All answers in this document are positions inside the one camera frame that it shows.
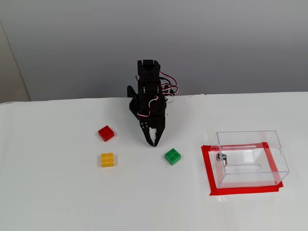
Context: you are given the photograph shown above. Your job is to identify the red tape square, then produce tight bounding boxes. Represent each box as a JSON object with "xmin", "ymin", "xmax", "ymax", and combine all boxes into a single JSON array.
[{"xmin": 201, "ymin": 141, "xmax": 284, "ymax": 196}]

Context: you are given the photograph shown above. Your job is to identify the red white gripper cable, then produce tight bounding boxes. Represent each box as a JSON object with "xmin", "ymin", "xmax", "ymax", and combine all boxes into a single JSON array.
[{"xmin": 137, "ymin": 95, "xmax": 159, "ymax": 119}]

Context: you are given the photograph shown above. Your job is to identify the silver box lock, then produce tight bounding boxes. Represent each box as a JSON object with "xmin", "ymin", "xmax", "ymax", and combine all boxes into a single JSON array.
[{"xmin": 216, "ymin": 152, "xmax": 229, "ymax": 167}]

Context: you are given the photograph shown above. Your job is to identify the red white forearm cable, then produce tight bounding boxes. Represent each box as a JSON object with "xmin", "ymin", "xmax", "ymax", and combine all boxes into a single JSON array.
[{"xmin": 160, "ymin": 71, "xmax": 180, "ymax": 103}]

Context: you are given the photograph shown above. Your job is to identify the red lego brick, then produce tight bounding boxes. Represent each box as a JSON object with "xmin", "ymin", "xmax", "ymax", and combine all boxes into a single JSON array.
[{"xmin": 98, "ymin": 125, "xmax": 115, "ymax": 142}]

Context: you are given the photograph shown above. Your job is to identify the yellow lego brick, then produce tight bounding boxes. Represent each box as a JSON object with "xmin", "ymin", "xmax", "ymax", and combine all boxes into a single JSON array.
[{"xmin": 100, "ymin": 152, "xmax": 118, "ymax": 168}]

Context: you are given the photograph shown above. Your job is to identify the green lego brick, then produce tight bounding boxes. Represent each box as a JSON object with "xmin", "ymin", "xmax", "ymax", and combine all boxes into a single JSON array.
[{"xmin": 164, "ymin": 148, "xmax": 182, "ymax": 166}]

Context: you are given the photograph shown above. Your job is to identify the transparent plastic box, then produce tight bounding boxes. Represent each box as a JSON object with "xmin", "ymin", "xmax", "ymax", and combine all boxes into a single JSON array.
[{"xmin": 210, "ymin": 130, "xmax": 290, "ymax": 190}]

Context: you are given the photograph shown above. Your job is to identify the black table clamp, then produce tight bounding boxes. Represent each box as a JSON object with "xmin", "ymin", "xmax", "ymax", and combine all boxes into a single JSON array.
[{"xmin": 127, "ymin": 85, "xmax": 140, "ymax": 105}]

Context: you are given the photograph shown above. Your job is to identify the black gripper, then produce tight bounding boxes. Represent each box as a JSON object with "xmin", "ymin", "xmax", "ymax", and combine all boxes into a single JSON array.
[{"xmin": 139, "ymin": 96, "xmax": 168, "ymax": 147}]

